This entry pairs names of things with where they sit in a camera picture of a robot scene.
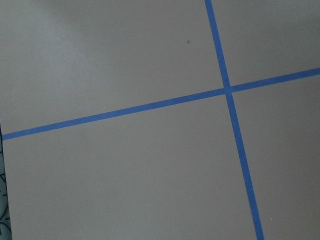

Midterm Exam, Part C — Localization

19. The brown paper table cover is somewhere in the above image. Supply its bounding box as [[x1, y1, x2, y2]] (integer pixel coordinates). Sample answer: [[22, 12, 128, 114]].
[[0, 0, 320, 240]]

